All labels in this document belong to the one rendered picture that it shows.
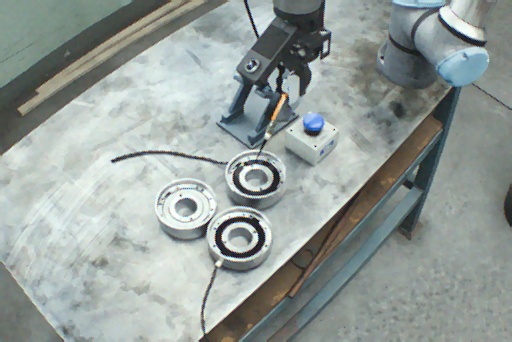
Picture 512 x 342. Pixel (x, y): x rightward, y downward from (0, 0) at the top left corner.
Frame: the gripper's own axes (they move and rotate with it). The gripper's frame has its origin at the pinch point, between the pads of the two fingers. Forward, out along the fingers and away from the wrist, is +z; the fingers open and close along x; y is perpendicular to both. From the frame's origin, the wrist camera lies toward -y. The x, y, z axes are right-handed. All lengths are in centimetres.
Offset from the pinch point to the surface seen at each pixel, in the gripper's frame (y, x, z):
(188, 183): -18.5, 4.6, 10.0
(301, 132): 2.9, -1.9, 8.6
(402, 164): 35, -10, 38
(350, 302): 23, -12, 93
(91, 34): 40, 160, 87
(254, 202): -13.1, -6.1, 10.3
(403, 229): 57, -8, 92
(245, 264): -22.7, -13.7, 10.2
